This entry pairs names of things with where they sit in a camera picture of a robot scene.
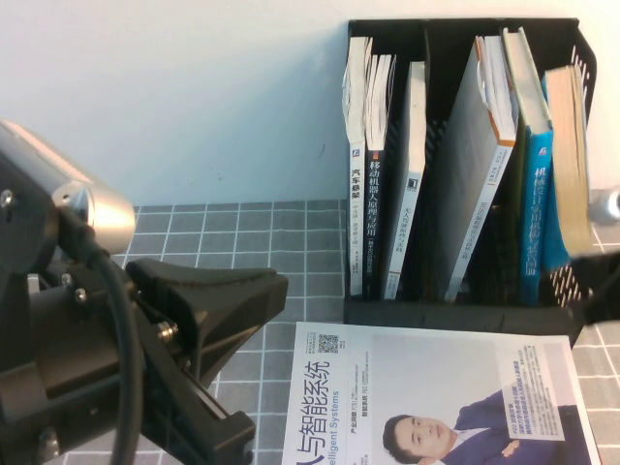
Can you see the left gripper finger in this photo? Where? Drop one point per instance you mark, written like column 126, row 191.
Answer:
column 227, row 436

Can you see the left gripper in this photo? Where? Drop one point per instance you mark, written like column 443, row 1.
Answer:
column 82, row 349

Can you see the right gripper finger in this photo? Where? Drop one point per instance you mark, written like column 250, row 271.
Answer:
column 603, row 305
column 596, row 269

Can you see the blue and grey paperback book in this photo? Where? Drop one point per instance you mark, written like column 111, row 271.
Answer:
column 571, row 169

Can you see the blue spine thick book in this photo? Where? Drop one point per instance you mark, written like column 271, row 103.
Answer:
column 535, row 218

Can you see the black plastic book stand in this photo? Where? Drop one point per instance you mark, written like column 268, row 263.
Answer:
column 460, row 315

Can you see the grey cover orange band book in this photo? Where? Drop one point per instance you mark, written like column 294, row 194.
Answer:
column 470, row 169

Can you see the white spine thin book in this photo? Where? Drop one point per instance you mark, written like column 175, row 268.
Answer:
column 356, row 194

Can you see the black spine book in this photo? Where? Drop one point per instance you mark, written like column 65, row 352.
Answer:
column 373, row 194

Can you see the white spine leaning book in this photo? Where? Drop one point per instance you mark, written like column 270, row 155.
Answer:
column 407, row 218

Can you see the grey checked tablecloth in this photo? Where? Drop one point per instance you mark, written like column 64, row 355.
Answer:
column 242, row 232

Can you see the white magazine with man portrait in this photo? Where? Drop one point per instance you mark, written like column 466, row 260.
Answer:
column 436, row 378

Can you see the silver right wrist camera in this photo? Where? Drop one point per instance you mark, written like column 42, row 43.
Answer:
column 608, row 208

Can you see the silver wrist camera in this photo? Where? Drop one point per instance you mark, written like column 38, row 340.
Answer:
column 608, row 208
column 97, row 213

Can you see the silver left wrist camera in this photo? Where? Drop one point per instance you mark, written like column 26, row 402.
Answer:
column 97, row 213

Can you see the black left camera bracket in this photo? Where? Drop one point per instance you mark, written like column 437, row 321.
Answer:
column 24, row 232

